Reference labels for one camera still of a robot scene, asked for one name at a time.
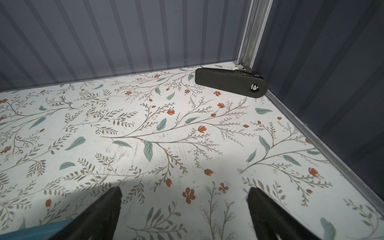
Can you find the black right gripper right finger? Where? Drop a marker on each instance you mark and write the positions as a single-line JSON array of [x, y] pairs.
[[272, 222]]

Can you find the black stapler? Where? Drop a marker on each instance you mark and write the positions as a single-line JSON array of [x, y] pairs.
[[245, 82]]

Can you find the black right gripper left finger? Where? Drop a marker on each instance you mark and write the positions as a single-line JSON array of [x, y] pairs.
[[97, 222]]

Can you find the teal storage box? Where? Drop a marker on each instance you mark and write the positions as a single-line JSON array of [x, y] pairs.
[[36, 233]]

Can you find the floral table mat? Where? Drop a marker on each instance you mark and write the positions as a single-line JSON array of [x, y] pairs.
[[184, 156]]

